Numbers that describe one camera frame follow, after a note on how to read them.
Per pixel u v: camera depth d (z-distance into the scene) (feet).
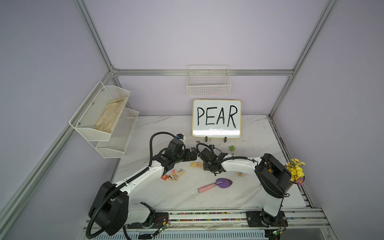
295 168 2.16
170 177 2.85
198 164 3.04
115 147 2.84
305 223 2.42
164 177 2.88
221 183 2.75
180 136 2.51
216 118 3.41
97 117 2.59
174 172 2.91
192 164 3.05
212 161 2.29
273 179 1.57
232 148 3.30
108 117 2.58
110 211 1.33
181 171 2.95
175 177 2.86
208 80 3.13
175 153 2.12
